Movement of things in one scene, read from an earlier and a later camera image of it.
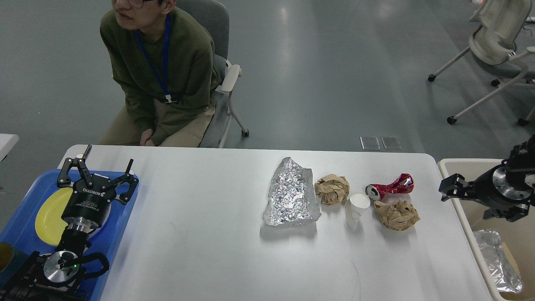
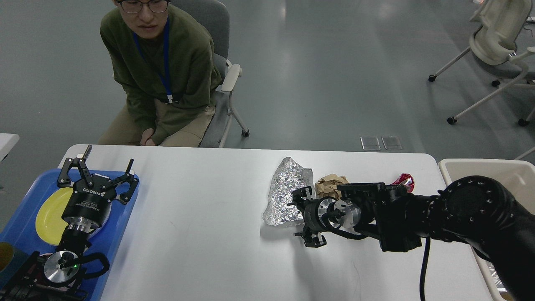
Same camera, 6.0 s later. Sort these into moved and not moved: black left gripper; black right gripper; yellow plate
Moved: black right gripper
Not moved: yellow plate; black left gripper
